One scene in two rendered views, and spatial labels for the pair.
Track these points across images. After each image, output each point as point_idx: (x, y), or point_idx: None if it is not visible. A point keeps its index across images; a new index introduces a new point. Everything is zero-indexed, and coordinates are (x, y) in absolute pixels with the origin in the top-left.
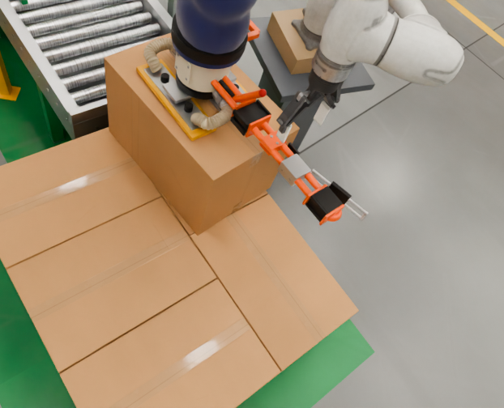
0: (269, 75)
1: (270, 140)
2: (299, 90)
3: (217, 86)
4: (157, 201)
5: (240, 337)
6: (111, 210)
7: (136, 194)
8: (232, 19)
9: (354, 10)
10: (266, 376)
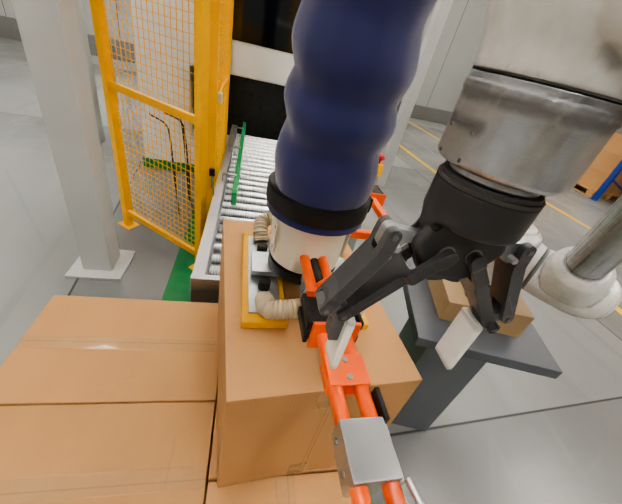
0: (410, 310)
1: (338, 365)
2: (387, 215)
3: (304, 262)
4: (204, 405)
5: None
6: (146, 390)
7: (189, 384)
8: (334, 148)
9: None
10: None
